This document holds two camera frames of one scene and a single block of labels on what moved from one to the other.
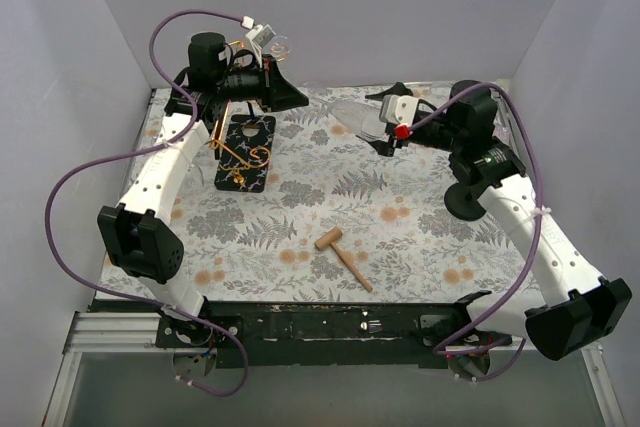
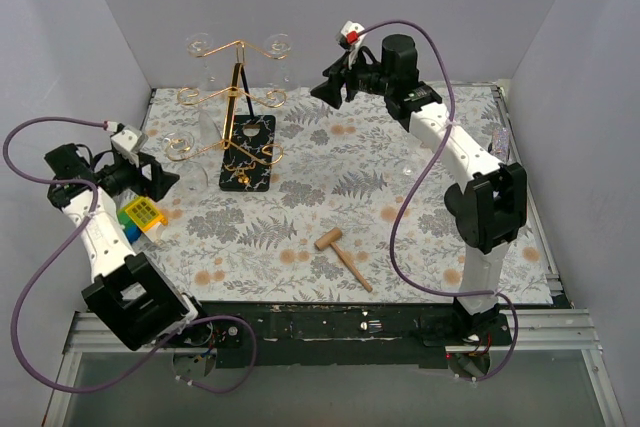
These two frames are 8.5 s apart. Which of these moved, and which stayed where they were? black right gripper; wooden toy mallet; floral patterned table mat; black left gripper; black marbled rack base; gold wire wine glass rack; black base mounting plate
Moved: black left gripper; black right gripper; gold wire wine glass rack
Stayed: wooden toy mallet; black base mounting plate; floral patterned table mat; black marbled rack base
